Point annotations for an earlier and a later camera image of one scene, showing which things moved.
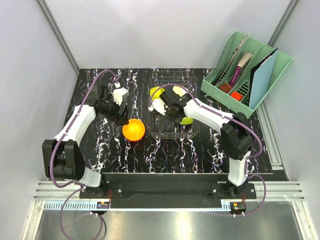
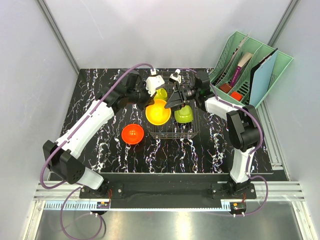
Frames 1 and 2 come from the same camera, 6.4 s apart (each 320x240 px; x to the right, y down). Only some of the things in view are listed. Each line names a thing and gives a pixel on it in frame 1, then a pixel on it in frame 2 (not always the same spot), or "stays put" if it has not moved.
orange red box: (237, 96) stays put
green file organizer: (228, 79) stays put
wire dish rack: (160, 126) stays put
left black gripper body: (118, 115) -> (141, 96)
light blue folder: (261, 80) stays put
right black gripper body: (171, 116) -> (190, 93)
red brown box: (225, 87) stays put
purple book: (245, 59) stays put
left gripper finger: (123, 121) -> (151, 102)
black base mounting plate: (162, 191) stays put
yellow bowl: (134, 130) -> (157, 114)
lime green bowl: (157, 93) stays put
